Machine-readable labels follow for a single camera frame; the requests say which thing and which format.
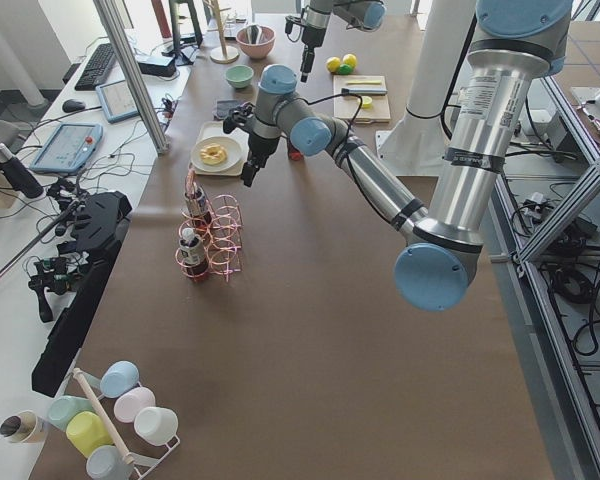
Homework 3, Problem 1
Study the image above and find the whole lemon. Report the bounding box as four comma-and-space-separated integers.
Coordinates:
325, 57, 342, 74
342, 53, 358, 69

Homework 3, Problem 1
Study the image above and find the cream serving tray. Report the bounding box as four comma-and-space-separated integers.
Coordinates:
189, 121, 249, 177

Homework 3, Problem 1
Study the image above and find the yellow plastic knife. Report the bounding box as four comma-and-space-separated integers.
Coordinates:
345, 79, 382, 85

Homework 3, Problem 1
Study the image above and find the pink ice bowl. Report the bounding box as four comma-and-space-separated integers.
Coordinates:
236, 26, 276, 60

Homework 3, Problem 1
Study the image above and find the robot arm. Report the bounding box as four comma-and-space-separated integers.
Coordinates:
300, 0, 386, 83
224, 1, 571, 311

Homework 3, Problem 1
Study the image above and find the aluminium frame post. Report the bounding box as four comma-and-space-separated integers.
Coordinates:
93, 0, 169, 155

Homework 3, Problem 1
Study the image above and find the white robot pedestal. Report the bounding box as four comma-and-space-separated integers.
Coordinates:
377, 1, 476, 176

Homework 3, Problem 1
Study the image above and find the tea bottle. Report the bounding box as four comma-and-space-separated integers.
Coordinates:
184, 181, 212, 224
286, 141, 304, 161
179, 227, 209, 282

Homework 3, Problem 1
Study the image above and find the white cup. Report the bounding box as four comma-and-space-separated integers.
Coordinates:
134, 406, 179, 446

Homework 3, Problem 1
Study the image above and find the copper wire bottle rack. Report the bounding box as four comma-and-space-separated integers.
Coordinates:
174, 168, 243, 283

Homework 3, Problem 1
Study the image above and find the metal ice scoop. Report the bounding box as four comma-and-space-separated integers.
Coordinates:
245, 24, 266, 45

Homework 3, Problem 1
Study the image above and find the blue tablet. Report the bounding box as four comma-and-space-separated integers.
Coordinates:
95, 80, 139, 124

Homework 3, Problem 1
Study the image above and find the black keyboard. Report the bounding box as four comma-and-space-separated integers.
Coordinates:
75, 43, 116, 91

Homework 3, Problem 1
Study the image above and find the grey blue cup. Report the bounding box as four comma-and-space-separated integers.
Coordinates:
86, 445, 133, 480

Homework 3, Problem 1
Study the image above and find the black bottle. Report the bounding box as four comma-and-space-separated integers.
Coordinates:
0, 143, 44, 199

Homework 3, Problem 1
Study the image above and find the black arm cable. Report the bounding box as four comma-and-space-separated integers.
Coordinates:
279, 87, 381, 151

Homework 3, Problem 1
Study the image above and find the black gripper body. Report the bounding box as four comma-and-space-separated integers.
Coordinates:
246, 132, 280, 169
301, 45, 315, 74

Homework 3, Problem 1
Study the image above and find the blue teach pendant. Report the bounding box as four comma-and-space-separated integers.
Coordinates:
29, 123, 103, 174

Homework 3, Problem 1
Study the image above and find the steel muddler black tip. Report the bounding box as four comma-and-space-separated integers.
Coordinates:
340, 87, 387, 96

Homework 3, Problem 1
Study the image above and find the green cup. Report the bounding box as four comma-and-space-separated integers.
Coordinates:
47, 395, 94, 432

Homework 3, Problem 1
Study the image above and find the green bowl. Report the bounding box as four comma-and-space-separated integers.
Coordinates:
225, 65, 254, 90

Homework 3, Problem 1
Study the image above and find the whole lemon lower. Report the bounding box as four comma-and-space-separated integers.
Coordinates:
342, 53, 358, 69

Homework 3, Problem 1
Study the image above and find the yellow cup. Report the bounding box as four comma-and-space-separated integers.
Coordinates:
65, 411, 114, 458

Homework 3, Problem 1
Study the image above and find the whole lemon upper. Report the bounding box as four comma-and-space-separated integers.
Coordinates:
325, 57, 342, 74

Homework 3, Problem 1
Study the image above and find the pink cup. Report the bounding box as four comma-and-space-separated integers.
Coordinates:
113, 386, 156, 423

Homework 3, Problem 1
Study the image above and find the black computer mouse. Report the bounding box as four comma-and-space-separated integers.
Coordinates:
62, 99, 86, 113

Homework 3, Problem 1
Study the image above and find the glazed ring donut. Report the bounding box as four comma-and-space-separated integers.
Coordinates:
199, 143, 228, 166

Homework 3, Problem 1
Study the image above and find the green lime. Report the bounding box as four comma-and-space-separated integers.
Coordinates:
337, 63, 354, 75

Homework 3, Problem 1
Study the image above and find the cream round plate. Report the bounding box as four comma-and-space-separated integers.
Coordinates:
190, 136, 242, 173

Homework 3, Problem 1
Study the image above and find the wooden cutting board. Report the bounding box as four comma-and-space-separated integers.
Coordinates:
332, 75, 391, 123

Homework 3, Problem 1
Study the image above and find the paper cup with metal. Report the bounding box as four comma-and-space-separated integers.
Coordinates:
0, 410, 47, 444

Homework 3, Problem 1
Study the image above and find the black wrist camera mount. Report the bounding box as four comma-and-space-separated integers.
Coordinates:
222, 102, 255, 135

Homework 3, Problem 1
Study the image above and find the grey folded cloth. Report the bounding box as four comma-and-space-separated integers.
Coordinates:
214, 99, 242, 121

